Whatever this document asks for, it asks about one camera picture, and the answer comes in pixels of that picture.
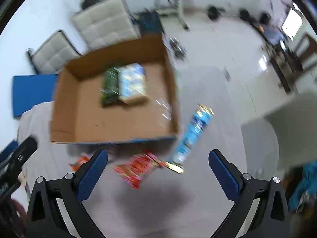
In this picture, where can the green snack bag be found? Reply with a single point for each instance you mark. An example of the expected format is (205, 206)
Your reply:
(110, 87)

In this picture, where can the turquoise cloth heap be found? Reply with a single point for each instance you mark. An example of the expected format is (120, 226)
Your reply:
(305, 192)

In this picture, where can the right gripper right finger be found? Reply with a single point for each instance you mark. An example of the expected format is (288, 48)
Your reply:
(271, 218)

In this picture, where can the grey plastic chair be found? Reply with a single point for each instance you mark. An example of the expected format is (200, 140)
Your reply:
(283, 138)

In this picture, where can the black blue weight bench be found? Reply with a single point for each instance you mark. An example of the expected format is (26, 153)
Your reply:
(150, 23)

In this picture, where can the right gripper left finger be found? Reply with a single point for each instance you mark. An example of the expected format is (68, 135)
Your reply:
(44, 218)

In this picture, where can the white padded chair near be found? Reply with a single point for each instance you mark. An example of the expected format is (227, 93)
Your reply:
(53, 54)

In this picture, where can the white padded chair far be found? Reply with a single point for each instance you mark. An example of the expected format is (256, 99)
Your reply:
(105, 23)

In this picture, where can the red snack bag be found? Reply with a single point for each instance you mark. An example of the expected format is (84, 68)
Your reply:
(138, 167)

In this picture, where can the blue Nestle milk powder sachet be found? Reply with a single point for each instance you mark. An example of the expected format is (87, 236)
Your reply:
(199, 121)

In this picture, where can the yellow blue tissue pack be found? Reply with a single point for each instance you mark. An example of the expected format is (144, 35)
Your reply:
(132, 84)

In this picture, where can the clear plastic wrap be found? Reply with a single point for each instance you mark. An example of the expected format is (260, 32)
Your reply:
(165, 109)

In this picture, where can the white padded chair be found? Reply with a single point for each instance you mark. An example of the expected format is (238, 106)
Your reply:
(53, 54)
(105, 23)

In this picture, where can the blue foam mat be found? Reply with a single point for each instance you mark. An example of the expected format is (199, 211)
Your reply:
(31, 90)

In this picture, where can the orange snack bag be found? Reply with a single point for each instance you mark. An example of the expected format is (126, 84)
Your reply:
(81, 160)

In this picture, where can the brown cardboard box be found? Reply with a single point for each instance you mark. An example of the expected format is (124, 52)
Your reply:
(89, 106)

